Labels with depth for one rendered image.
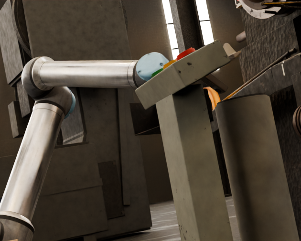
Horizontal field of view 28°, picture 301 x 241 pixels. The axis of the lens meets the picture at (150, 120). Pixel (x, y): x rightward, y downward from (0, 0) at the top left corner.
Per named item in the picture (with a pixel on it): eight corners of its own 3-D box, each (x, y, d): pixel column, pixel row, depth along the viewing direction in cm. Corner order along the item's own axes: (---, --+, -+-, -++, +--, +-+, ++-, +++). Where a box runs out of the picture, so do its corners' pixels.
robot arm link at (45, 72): (17, 50, 212) (169, 46, 169) (38, 71, 220) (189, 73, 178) (1, 76, 207) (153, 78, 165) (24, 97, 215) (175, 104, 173)
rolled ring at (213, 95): (195, 104, 290) (201, 104, 291) (209, 134, 280) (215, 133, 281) (204, 79, 276) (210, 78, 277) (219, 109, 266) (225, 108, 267)
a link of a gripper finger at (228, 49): (238, 36, 200) (216, 47, 197) (246, 52, 200) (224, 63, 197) (233, 39, 203) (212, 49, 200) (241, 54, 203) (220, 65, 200)
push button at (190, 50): (192, 58, 117) (188, 50, 117) (200, 52, 113) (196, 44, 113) (176, 67, 116) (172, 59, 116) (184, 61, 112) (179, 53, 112)
